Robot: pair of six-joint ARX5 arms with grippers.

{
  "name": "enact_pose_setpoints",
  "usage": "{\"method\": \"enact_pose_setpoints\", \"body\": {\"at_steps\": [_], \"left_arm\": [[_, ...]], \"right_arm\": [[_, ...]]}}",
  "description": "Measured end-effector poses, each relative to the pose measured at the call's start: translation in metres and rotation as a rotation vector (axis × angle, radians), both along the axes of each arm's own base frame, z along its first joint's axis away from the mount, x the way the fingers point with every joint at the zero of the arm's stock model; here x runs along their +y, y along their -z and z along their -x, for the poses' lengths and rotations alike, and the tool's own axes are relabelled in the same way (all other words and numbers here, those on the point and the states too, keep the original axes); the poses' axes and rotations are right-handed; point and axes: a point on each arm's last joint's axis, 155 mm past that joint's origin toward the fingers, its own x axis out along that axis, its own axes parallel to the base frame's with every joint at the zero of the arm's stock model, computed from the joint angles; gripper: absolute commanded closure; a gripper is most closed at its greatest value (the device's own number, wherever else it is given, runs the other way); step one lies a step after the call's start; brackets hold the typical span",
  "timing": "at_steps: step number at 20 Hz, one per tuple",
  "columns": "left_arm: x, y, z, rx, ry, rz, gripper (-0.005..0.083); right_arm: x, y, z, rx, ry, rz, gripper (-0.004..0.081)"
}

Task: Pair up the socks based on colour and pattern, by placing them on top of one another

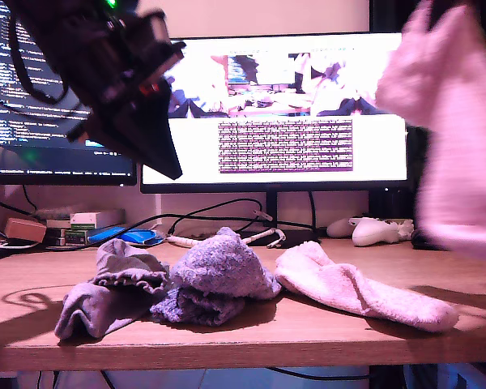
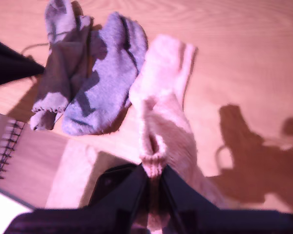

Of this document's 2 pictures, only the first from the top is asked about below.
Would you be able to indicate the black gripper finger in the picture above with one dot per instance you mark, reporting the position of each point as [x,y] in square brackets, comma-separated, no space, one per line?
[133,142]
[156,121]
[447,12]

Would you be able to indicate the grey sock with scalloped cuff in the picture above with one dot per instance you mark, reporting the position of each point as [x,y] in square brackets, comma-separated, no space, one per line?
[121,259]
[93,312]

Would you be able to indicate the pink fluffy sock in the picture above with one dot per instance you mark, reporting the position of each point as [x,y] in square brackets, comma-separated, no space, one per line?
[457,142]
[348,283]

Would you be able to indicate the blue knitted sock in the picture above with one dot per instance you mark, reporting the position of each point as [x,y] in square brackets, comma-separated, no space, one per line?
[194,308]
[222,263]

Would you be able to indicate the black monitor showing code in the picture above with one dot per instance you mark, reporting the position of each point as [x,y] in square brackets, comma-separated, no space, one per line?
[44,162]

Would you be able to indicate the white box with green label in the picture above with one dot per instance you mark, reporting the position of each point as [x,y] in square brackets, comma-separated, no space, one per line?
[83,221]

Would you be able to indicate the blue plastic packet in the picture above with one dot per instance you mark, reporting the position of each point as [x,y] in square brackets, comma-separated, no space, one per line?
[137,236]

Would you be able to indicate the green and white small box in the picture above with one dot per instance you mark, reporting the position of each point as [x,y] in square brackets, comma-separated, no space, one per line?
[75,238]

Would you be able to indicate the brown cardboard box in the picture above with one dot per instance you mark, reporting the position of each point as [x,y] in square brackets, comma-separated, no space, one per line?
[24,230]

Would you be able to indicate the black monitor with white screen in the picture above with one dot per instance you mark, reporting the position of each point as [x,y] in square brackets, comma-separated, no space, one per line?
[368,154]

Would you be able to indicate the black case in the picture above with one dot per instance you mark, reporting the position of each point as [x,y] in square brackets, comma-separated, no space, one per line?
[423,242]

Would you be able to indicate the white game controller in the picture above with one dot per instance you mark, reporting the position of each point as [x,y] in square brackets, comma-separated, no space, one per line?
[376,233]

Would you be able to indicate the black table leg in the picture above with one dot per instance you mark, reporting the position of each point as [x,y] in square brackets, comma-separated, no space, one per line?
[386,379]

